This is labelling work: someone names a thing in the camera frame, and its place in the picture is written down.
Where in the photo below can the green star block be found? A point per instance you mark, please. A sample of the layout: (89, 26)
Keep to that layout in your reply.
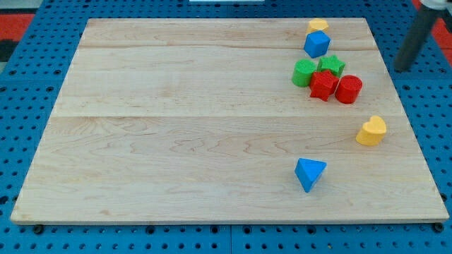
(331, 63)

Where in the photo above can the red cylinder block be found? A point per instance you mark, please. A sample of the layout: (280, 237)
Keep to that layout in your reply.
(348, 89)

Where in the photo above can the yellow heart block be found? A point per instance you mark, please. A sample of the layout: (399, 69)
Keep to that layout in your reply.
(372, 132)

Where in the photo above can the yellow pentagon block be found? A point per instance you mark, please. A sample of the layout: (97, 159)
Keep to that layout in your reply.
(317, 24)

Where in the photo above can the blue triangle block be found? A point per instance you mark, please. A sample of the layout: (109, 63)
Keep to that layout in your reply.
(308, 172)

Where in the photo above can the dark grey robot pusher rod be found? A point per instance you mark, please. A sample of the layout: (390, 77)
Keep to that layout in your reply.
(417, 33)

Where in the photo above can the red star block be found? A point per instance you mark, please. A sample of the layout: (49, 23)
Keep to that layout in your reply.
(323, 84)

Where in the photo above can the wooden board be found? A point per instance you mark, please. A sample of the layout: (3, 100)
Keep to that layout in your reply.
(196, 121)

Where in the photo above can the green cylinder block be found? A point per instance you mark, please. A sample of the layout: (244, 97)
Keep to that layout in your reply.
(302, 72)

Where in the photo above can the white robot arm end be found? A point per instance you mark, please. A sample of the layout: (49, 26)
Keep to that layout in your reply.
(437, 5)

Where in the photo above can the blue cube block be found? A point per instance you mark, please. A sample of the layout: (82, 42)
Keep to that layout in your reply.
(317, 44)

